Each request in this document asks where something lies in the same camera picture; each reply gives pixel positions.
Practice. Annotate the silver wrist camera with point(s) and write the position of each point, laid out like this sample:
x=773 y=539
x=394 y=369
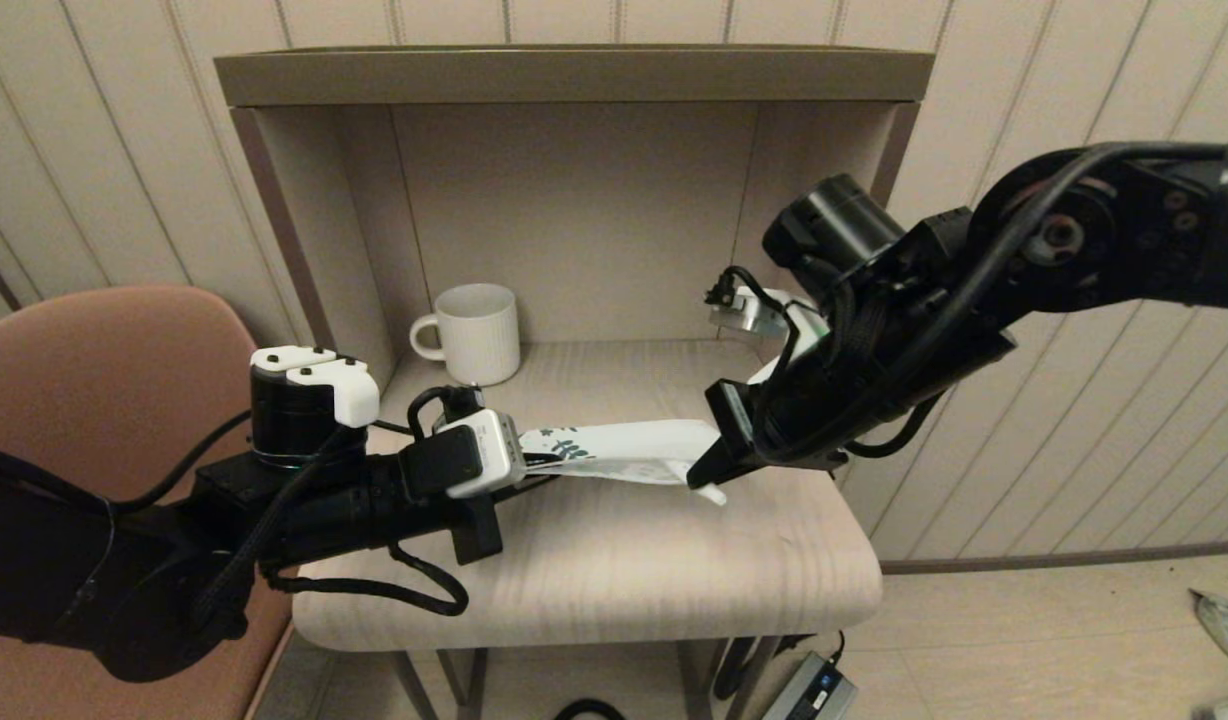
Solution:
x=749 y=315
x=489 y=450

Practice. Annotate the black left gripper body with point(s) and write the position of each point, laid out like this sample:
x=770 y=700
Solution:
x=354 y=505

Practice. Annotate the grey power adapter brick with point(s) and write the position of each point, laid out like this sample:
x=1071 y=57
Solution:
x=809 y=695

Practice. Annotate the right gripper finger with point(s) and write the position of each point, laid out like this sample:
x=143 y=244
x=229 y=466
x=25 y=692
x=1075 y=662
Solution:
x=719 y=468

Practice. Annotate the white ribbed ceramic mug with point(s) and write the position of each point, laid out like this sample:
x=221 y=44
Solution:
x=479 y=335

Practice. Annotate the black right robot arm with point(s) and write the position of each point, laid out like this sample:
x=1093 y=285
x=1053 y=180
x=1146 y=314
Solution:
x=1124 y=240

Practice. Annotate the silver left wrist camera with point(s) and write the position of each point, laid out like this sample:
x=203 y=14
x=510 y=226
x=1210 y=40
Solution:
x=489 y=450

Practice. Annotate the pink brown upholstered chair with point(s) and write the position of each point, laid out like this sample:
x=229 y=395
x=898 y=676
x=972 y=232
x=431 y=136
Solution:
x=94 y=380

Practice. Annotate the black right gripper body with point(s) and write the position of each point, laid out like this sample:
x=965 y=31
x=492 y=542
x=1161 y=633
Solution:
x=804 y=420

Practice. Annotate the brown baseboard strip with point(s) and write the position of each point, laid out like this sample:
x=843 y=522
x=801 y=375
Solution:
x=1124 y=553

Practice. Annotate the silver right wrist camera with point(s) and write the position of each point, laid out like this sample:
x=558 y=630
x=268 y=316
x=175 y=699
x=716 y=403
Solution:
x=749 y=315

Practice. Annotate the beige wooden nightstand shelf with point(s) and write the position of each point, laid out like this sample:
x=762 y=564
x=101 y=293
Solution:
x=574 y=80

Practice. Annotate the white horse print bag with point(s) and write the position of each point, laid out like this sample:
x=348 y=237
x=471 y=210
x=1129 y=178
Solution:
x=634 y=450

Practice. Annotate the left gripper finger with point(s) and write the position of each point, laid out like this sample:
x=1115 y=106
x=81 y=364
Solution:
x=529 y=484

